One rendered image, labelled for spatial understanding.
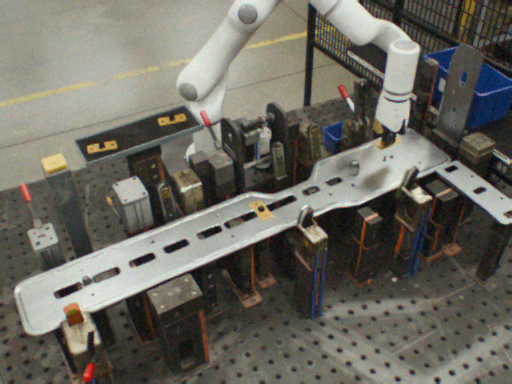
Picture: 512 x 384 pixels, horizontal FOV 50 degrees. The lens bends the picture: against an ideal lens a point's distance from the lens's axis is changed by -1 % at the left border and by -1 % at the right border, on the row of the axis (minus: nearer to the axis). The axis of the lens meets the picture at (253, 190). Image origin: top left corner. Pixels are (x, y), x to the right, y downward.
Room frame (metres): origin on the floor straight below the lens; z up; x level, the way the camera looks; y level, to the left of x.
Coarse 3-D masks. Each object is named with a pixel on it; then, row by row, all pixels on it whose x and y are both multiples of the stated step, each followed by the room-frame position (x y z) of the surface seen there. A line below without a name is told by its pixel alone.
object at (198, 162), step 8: (200, 152) 1.35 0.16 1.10; (192, 160) 1.31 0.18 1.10; (200, 160) 1.31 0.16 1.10; (208, 160) 1.32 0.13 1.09; (192, 168) 1.31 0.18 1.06; (200, 168) 1.30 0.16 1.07; (208, 168) 1.32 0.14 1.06; (200, 176) 1.30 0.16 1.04; (208, 176) 1.32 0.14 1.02; (208, 184) 1.32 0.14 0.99; (208, 192) 1.32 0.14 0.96; (208, 200) 1.31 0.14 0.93; (208, 232) 1.31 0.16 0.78
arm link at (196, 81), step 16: (240, 0) 1.49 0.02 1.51; (256, 0) 1.48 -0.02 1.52; (272, 0) 1.52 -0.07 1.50; (240, 16) 1.48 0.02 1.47; (256, 16) 1.47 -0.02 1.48; (224, 32) 1.58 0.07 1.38; (240, 32) 1.53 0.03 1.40; (208, 48) 1.61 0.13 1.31; (224, 48) 1.58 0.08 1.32; (240, 48) 1.59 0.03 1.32; (192, 64) 1.61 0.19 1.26; (208, 64) 1.59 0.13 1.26; (224, 64) 1.59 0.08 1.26; (192, 80) 1.58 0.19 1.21; (208, 80) 1.58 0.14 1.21; (192, 96) 1.57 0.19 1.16
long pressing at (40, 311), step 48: (432, 144) 1.49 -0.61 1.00; (288, 192) 1.26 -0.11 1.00; (336, 192) 1.26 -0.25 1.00; (384, 192) 1.26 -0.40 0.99; (144, 240) 1.08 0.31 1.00; (192, 240) 1.07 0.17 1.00; (240, 240) 1.07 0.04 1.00; (48, 288) 0.91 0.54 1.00; (96, 288) 0.91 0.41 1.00; (144, 288) 0.91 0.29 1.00
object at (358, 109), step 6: (354, 84) 1.55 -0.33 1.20; (360, 84) 1.54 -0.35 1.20; (366, 84) 1.52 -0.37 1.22; (354, 90) 1.54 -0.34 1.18; (360, 90) 1.54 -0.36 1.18; (366, 90) 1.51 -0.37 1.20; (354, 96) 1.54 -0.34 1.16; (360, 96) 1.54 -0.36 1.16; (366, 96) 1.54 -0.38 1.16; (354, 102) 1.54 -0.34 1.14; (360, 102) 1.54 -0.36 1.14; (366, 102) 1.54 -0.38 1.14; (354, 108) 1.54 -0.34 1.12; (360, 108) 1.54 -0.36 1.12; (366, 108) 1.53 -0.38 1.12; (354, 114) 1.53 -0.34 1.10; (360, 114) 1.53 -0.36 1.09; (366, 114) 1.53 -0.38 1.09; (354, 120) 1.53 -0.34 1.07
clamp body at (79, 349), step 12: (84, 312) 0.79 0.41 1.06; (60, 324) 0.76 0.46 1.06; (84, 324) 0.76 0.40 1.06; (72, 336) 0.72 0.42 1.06; (84, 336) 0.72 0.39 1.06; (96, 336) 0.72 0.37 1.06; (72, 348) 0.69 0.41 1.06; (84, 348) 0.69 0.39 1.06; (96, 348) 0.70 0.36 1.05; (84, 360) 0.68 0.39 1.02; (108, 360) 0.71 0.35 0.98; (96, 372) 0.69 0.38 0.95; (108, 372) 0.71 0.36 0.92
